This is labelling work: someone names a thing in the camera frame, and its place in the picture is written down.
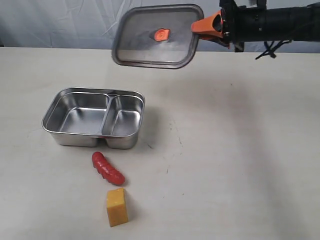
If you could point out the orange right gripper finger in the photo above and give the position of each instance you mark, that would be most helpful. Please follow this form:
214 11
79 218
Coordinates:
209 25
215 39

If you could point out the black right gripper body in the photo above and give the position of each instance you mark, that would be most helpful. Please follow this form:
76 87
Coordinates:
228 11

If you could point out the dark transparent lunch box lid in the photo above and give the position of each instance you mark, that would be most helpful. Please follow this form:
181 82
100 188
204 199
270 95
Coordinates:
157 36

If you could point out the red sausage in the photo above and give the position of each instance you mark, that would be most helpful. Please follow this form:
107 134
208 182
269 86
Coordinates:
106 170

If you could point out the yellow cheese block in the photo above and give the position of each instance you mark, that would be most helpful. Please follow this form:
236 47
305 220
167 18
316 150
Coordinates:
116 207

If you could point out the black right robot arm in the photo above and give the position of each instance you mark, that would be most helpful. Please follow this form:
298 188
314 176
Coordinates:
236 25

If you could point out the stainless steel lunch box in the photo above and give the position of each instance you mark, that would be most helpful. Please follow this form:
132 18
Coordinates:
80 116

